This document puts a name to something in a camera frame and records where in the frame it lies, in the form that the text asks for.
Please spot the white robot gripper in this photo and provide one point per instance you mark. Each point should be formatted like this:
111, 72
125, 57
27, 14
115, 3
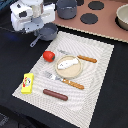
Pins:
31, 17

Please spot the cream bowl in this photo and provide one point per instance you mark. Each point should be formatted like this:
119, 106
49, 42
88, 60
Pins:
122, 15

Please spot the round wooden plate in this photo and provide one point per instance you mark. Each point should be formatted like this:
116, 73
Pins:
70, 72

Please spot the small grey saucepan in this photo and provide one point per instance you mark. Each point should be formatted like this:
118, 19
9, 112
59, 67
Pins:
47, 33

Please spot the brown toy sausage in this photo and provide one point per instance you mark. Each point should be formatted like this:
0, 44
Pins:
55, 94

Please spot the knife with wooden handle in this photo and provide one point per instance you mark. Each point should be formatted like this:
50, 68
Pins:
79, 56

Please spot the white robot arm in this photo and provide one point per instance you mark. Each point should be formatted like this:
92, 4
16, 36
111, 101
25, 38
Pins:
33, 1

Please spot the black rear burner disc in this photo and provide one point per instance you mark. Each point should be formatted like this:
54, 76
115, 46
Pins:
96, 5

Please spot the red toy tomato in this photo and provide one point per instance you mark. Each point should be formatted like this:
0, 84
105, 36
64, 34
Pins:
49, 56

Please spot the yellow butter box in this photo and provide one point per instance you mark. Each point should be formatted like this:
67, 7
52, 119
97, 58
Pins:
27, 83

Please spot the fork with wooden handle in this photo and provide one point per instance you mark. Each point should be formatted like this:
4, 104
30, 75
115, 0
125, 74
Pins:
71, 83

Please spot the tall grey pot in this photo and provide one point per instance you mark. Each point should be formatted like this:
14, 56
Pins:
66, 9

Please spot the white toy fish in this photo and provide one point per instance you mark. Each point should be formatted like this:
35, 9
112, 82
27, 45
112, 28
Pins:
67, 63

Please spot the black stove burner disc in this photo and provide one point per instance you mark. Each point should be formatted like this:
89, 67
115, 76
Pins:
89, 18

